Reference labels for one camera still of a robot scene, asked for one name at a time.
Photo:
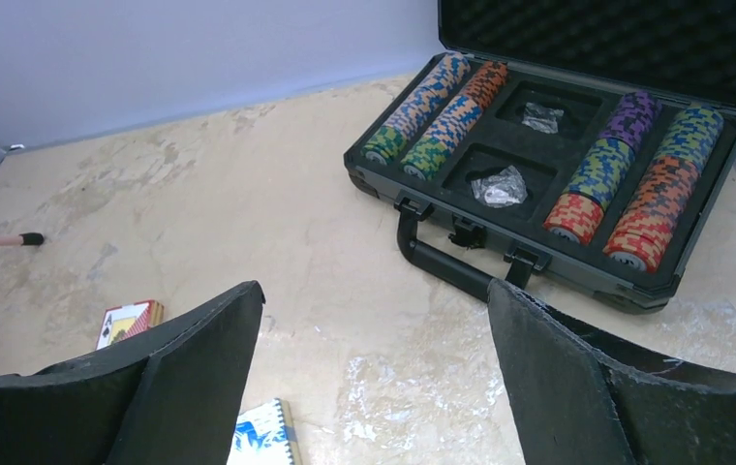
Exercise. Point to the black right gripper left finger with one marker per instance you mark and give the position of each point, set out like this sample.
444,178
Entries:
169,395

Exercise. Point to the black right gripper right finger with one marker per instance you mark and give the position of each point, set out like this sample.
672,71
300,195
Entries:
581,395

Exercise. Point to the red playing card deck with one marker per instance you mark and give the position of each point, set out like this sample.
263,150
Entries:
128,320

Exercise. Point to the blue playing card deck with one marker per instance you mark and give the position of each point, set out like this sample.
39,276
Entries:
265,435

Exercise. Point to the right outer chip row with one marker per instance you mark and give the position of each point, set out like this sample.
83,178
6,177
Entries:
649,221

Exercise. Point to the chip row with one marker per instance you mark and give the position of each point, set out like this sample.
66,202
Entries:
579,210
453,124
410,116
649,221

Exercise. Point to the right inner chip row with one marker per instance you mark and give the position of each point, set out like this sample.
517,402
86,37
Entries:
579,210

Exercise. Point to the pink music stand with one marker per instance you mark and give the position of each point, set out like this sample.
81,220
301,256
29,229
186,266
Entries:
24,239

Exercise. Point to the crumpled plastic wrap lower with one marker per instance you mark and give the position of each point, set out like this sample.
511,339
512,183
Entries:
504,188

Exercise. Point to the crumpled plastic wrap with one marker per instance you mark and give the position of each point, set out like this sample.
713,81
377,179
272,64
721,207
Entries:
541,118
504,188

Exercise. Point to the black poker chip case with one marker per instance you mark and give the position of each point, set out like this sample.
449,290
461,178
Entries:
582,57

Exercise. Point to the crumpled plastic wrap upper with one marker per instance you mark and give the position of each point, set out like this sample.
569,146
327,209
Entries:
541,118

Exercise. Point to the left inner chip row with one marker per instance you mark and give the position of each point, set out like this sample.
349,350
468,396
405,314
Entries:
453,124

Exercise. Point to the left outer chip row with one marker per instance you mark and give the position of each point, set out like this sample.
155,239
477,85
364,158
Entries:
410,116

